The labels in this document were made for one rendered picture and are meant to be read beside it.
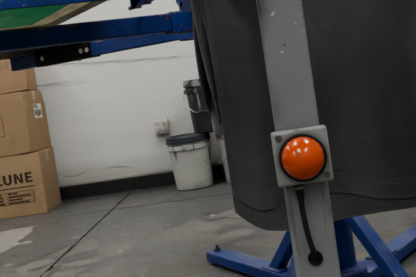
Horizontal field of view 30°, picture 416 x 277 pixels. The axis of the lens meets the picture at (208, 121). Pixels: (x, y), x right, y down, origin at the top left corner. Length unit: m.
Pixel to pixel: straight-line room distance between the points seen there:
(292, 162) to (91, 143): 5.13
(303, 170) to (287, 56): 0.11
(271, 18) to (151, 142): 5.01
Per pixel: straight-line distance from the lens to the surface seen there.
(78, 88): 5.77
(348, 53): 1.00
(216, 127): 1.08
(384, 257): 2.20
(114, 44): 2.72
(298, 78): 0.70
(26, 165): 5.41
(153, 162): 5.71
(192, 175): 5.31
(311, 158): 0.66
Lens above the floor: 0.73
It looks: 3 degrees down
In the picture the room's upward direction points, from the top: 9 degrees counter-clockwise
